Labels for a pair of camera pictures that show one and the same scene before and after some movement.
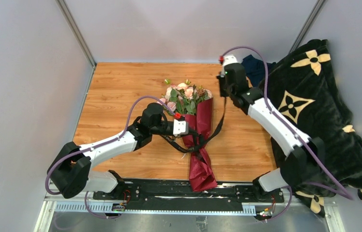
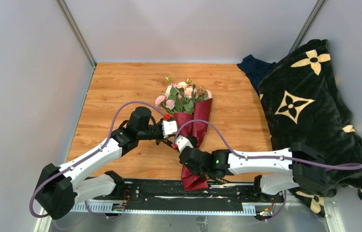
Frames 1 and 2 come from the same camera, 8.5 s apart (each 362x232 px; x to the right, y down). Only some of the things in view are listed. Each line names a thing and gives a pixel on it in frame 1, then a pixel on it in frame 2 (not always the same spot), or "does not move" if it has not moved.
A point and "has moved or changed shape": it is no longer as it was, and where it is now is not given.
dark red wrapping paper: [202, 178] has moved or changed shape
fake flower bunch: [182, 98] does not move
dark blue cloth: [255, 68] does not move
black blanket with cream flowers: [301, 81] does not move
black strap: [200, 141] -> [211, 176]
